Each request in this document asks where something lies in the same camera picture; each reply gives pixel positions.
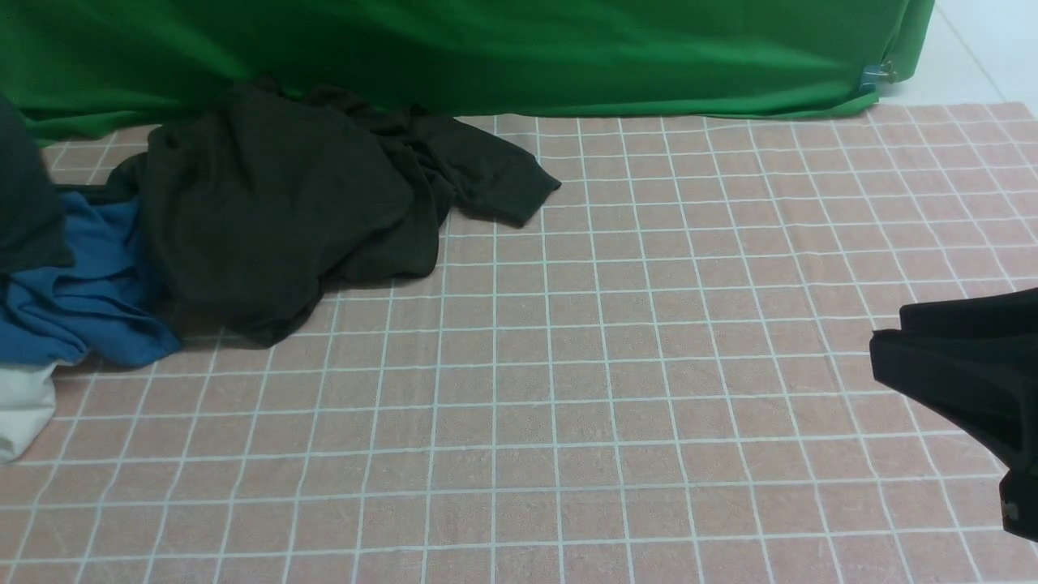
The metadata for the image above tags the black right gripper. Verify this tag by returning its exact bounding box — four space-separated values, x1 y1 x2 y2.
869 289 1037 541

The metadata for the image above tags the dark gray long-sleeve top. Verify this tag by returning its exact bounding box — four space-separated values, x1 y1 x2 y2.
106 78 559 346

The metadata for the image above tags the dark teal-gray garment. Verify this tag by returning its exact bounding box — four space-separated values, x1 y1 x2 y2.
1 98 74 276

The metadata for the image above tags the blue binder clip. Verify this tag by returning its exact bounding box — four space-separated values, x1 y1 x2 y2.
859 62 899 95

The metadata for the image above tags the pink checkered tablecloth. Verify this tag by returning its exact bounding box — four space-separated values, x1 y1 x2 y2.
2 103 1036 583

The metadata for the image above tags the blue garment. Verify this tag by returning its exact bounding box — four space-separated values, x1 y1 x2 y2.
1 191 182 368

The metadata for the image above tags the white garment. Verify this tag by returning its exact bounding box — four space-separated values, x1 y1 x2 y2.
0 363 56 463

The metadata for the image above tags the green backdrop cloth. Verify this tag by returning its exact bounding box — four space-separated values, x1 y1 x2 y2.
1 1 935 143

